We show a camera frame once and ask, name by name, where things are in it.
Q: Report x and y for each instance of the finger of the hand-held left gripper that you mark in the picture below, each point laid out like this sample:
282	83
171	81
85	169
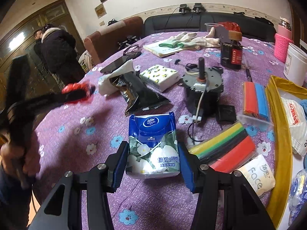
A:
52	100

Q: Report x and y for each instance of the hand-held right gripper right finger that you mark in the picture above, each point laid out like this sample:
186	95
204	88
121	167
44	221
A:
186	169

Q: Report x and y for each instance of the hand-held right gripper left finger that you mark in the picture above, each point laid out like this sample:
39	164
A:
120	166

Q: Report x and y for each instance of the blue floral tissue pack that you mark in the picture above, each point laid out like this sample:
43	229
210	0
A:
153	148

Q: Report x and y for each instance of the rainbow sponge pack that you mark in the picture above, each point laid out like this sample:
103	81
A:
227	146

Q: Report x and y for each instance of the white cloth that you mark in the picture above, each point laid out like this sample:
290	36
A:
108	86

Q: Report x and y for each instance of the cream tissue pack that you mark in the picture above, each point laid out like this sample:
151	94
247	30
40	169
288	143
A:
256	177

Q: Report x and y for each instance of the black foil bag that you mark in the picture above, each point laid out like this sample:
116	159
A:
141	93

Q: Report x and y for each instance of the red and blue sponge pack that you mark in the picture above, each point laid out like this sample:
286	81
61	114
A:
251	98

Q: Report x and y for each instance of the yellow taped foam box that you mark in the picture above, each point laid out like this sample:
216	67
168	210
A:
280	148

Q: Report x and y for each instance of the blue white plastic packet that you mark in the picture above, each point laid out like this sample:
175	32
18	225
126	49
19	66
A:
299	189

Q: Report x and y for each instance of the blue towel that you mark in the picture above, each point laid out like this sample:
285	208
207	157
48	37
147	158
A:
304	107

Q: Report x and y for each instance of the person's left forearm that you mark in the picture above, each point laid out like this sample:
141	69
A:
12	201

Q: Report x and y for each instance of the person's left hand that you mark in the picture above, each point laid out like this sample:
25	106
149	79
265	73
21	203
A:
24	163

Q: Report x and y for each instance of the wooden wardrobe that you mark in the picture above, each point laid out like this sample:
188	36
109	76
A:
24	40

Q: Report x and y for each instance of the woven plastic bag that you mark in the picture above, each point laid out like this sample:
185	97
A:
85	62

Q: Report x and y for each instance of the black square adapter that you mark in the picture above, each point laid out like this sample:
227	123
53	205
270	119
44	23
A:
226	113

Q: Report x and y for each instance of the black smartphone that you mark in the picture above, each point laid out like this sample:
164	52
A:
112	66

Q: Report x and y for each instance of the brown armchair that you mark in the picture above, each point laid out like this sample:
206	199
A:
108	40

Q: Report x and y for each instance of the grey electric motor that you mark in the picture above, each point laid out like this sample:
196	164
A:
203	88

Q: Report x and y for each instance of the eyeglasses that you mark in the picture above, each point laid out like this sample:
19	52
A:
132	50

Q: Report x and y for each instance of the lemon print tissue pack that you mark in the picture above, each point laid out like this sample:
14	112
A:
158	77

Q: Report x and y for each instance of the pile of black devices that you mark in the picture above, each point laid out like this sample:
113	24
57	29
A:
128	42

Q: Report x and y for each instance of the pen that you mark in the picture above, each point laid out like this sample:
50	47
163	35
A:
248	71

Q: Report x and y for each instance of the paper booklet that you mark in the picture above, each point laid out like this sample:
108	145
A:
165	50

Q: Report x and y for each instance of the dark bottle with cork cap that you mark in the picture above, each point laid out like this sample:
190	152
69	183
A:
231	55

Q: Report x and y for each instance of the white work glove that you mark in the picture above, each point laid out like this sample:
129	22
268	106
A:
209	39
182	39

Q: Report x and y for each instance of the black leather sofa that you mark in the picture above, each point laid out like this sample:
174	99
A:
179	26

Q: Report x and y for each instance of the clear plastic cup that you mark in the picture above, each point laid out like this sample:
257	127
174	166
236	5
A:
212	26

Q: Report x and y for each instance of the red plastic bag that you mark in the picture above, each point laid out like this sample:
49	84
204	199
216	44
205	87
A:
230	26

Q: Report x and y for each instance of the white plastic jar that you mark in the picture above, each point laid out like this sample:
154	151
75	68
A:
296	62

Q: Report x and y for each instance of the bottle in pink knitted sleeve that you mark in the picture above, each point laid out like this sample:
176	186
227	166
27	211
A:
283	45

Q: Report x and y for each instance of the black device on sofa back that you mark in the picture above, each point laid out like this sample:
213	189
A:
199	7
184	8

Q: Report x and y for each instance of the dark wooden cabinet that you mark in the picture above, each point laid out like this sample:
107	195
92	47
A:
299	16

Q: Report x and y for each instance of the wall switch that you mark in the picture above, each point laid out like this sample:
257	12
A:
102	23

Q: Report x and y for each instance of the gold wall plaque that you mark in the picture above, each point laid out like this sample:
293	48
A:
100	10

